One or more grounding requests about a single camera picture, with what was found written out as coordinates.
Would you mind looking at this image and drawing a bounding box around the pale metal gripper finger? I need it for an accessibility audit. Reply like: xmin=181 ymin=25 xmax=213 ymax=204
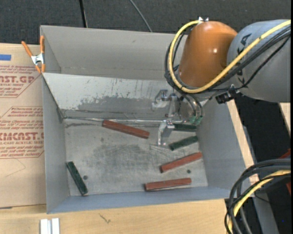
xmin=151 ymin=89 xmax=169 ymax=111
xmin=157 ymin=120 xmax=176 ymax=147

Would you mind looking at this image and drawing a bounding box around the black cylinder on white bracket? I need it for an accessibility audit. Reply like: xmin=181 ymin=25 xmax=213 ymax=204
xmin=214 ymin=83 xmax=240 ymax=104

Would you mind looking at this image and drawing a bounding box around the brown cardboard board red print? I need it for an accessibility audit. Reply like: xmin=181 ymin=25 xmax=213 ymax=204
xmin=0 ymin=42 xmax=48 ymax=210

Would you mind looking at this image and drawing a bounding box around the dark green flat block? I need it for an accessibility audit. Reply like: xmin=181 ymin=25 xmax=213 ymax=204
xmin=168 ymin=135 xmax=199 ymax=152
xmin=172 ymin=123 xmax=198 ymax=132
xmin=65 ymin=161 xmax=89 ymax=196

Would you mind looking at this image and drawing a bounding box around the red-brown flat block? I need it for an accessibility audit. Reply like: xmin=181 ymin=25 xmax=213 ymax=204
xmin=159 ymin=151 xmax=204 ymax=174
xmin=102 ymin=119 xmax=150 ymax=139
xmin=144 ymin=177 xmax=192 ymax=193

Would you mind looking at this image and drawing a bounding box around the grey metal bin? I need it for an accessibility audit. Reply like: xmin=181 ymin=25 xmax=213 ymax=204
xmin=40 ymin=25 xmax=251 ymax=215

